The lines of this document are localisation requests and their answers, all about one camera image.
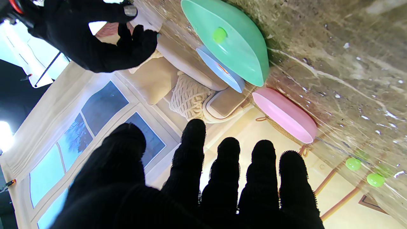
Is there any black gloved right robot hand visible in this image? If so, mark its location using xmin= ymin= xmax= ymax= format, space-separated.
xmin=27 ymin=0 xmax=158 ymax=73

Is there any bright studio light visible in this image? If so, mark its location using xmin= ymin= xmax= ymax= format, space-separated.
xmin=0 ymin=121 xmax=15 ymax=154

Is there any green square plastic dish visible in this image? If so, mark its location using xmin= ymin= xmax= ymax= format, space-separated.
xmin=181 ymin=0 xmax=270 ymax=87

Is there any orange black spring clamp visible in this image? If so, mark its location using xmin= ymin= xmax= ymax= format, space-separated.
xmin=0 ymin=179 xmax=17 ymax=193

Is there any beige sofa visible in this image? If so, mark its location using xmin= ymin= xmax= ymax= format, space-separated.
xmin=95 ymin=0 xmax=252 ymax=124

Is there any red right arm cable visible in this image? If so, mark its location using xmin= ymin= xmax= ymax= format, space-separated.
xmin=8 ymin=0 xmax=24 ymax=14

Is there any pink square plastic dish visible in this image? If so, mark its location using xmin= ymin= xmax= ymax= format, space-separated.
xmin=252 ymin=87 xmax=318 ymax=144

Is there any pink cushion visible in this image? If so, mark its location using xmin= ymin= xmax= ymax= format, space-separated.
xmin=95 ymin=22 xmax=135 ymax=38

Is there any woven basket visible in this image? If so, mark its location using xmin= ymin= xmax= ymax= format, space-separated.
xmin=255 ymin=114 xmax=306 ymax=146

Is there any black light stand pole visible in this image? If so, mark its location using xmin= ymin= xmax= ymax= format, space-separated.
xmin=34 ymin=51 xmax=63 ymax=87

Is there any white framed window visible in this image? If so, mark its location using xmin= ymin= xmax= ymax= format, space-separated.
xmin=29 ymin=80 xmax=166 ymax=229

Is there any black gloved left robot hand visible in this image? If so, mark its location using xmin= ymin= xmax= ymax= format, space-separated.
xmin=51 ymin=119 xmax=325 ymax=229

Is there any white softbox panel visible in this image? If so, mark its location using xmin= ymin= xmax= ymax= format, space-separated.
xmin=0 ymin=19 xmax=71 ymax=88

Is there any blue square plastic dish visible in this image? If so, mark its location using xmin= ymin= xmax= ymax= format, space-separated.
xmin=196 ymin=45 xmax=245 ymax=93

